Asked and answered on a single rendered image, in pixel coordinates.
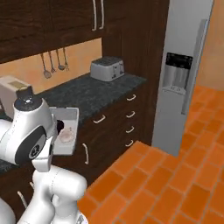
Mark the beige box appliance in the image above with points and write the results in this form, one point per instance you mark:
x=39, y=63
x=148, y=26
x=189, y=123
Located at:
x=10, y=93

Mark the hanging metal skimmer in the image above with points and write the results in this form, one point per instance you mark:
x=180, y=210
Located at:
x=59, y=62

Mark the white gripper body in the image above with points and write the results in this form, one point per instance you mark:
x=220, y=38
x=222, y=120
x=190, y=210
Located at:
x=43, y=164

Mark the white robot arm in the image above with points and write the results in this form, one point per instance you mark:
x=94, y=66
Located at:
x=32, y=125

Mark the dark wood cupboard door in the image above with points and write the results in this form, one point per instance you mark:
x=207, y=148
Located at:
x=102, y=148
x=101, y=33
x=23, y=26
x=73, y=20

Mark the dark purple eggplant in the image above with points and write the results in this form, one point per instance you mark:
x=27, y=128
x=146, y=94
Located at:
x=60, y=125

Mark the dark wood lower cupboard door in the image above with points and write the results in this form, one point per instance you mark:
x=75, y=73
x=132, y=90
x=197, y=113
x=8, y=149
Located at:
x=102, y=148

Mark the white vegetable container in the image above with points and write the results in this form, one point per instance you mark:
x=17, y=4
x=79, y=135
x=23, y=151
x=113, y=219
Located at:
x=69, y=116

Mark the hanging metal fork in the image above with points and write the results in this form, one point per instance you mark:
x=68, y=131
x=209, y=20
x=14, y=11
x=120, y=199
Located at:
x=66, y=61

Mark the grey fridge freezer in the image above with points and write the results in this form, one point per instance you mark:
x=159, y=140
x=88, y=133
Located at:
x=180, y=38

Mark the wide dark wood drawer front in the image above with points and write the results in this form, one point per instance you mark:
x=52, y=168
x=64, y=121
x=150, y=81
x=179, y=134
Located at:
x=112, y=112

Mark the dark wood tall panel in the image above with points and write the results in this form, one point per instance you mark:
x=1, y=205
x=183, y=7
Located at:
x=140, y=38

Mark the dark wood upper cupboard door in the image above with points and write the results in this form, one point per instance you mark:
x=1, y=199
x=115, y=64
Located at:
x=23, y=26
x=73, y=20
x=101, y=33

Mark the silver toaster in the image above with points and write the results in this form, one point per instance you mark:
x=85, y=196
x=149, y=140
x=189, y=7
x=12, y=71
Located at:
x=106, y=68

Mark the pale pink garlic bulb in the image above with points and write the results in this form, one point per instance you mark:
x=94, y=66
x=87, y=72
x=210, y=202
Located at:
x=66, y=135

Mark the hanging metal spoon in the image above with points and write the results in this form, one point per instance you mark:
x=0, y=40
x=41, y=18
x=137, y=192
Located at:
x=52, y=65

